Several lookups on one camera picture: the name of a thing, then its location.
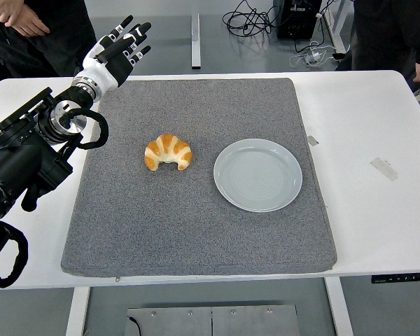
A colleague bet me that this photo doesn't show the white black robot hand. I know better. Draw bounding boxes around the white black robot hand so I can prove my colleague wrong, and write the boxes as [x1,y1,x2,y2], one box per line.
[72,14,152,93]

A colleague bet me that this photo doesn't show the golden croissant bread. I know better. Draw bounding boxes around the golden croissant bread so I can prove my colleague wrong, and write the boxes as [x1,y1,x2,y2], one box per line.
[144,133,193,172]

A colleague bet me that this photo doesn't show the light grey round plate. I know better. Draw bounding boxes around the light grey round plate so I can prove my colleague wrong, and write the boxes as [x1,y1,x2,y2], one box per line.
[213,138,304,213]

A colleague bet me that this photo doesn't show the grey metal plate with screws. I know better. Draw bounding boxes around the grey metal plate with screws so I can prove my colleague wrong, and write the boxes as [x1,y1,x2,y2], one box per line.
[126,304,299,336]

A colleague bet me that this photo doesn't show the person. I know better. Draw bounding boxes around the person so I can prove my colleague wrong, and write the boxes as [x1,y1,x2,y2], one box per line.
[0,0,104,80]
[335,0,420,94]

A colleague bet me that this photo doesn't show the grey fabric mat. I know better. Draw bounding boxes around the grey fabric mat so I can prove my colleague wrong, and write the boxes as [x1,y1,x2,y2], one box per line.
[60,77,338,278]

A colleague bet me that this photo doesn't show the black computer box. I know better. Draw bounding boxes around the black computer box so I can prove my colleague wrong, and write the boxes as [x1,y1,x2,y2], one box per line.
[276,0,319,40]

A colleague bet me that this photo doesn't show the white table leg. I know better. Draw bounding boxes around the white table leg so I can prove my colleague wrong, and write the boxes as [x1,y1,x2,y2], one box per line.
[324,278,354,336]
[65,287,91,336]

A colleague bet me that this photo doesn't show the white slanted desk leg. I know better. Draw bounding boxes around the white slanted desk leg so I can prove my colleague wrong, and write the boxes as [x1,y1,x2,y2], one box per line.
[323,0,347,53]

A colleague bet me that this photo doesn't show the long grey tape strip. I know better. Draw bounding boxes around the long grey tape strip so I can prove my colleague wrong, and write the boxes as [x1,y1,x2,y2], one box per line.
[370,157,399,181]

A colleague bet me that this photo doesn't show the black desk control panel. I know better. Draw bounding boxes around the black desk control panel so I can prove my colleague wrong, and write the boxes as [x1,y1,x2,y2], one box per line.
[371,274,420,284]

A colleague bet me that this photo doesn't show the grey metal desk post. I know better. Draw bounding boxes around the grey metal desk post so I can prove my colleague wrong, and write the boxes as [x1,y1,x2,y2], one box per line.
[190,13,202,69]

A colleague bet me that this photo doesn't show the tangled black cables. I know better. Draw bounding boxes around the tangled black cables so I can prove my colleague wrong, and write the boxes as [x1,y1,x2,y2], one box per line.
[223,0,279,38]

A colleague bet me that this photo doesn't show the white charger cable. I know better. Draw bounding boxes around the white charger cable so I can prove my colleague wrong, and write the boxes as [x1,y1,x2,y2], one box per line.
[288,41,337,69]

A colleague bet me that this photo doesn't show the thin black cable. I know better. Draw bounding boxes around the thin black cable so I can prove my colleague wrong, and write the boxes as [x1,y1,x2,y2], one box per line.
[127,316,143,336]

